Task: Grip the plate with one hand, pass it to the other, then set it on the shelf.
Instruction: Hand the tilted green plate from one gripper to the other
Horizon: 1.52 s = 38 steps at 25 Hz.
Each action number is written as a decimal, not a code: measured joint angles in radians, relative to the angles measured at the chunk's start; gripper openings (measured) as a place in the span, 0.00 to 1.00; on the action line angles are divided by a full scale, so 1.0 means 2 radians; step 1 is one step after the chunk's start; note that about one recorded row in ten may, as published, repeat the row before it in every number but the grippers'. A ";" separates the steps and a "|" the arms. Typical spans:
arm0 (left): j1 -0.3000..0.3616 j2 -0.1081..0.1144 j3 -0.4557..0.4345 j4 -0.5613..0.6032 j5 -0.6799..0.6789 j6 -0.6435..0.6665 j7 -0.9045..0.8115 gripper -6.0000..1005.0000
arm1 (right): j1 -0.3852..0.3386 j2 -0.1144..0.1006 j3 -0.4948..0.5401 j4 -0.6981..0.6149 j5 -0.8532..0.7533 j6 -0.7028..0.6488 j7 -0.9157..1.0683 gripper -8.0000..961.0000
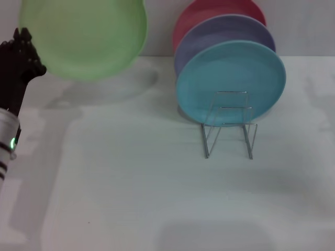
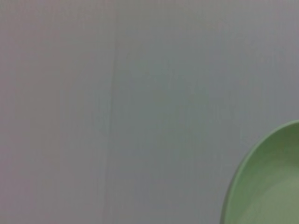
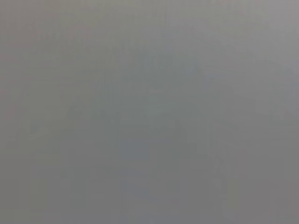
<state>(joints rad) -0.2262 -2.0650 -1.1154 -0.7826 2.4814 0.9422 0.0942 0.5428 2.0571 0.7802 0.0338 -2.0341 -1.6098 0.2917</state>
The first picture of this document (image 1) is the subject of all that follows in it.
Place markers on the purple plastic plate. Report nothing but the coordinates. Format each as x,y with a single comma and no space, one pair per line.
209,36

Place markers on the cyan plastic plate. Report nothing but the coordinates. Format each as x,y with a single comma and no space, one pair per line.
230,75

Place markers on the red plastic plate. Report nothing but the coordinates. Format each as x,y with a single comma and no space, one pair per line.
206,13

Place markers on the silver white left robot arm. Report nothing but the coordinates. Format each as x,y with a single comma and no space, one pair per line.
8,136

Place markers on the green plastic plate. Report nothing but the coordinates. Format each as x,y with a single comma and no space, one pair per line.
86,39

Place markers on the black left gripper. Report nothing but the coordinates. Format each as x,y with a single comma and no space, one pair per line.
11,78

